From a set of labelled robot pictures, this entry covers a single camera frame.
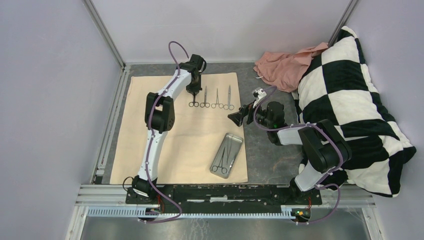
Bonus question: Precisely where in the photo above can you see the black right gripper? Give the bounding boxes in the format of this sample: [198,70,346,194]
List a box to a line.
[227,99,273,129]

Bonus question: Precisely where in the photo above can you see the straight steel surgical scissors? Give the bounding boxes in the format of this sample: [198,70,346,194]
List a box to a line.
[223,85,235,111]

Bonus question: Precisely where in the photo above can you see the steel forceps clamp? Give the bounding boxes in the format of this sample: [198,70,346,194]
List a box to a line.
[210,88,224,109]

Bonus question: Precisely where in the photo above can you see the metal surgical instrument tray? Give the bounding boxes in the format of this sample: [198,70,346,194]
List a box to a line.
[209,132,244,179]

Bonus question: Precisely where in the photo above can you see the curved steel clamp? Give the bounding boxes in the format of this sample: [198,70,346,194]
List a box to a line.
[199,86,211,108]

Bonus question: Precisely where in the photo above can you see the beige cloth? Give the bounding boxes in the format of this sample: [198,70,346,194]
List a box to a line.
[109,76,248,185]

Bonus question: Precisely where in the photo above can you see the thin steel hemostat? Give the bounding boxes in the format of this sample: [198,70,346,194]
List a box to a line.
[210,147,229,176]

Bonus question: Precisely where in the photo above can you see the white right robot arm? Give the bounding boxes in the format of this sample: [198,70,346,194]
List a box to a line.
[227,101,352,204]

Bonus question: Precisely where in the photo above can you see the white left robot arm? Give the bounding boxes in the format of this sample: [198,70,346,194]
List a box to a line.
[131,54,207,204]

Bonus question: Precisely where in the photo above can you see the pink crumpled cloth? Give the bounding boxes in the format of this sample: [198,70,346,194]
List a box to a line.
[253,42,329,93]

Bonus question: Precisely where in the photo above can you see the black white checkered pillow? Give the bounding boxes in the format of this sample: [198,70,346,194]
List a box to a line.
[293,26,417,198]

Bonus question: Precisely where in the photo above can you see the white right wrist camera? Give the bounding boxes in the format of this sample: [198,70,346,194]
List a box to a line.
[251,87,267,108]

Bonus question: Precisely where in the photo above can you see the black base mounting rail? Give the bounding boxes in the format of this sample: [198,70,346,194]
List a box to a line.
[125,184,323,214]

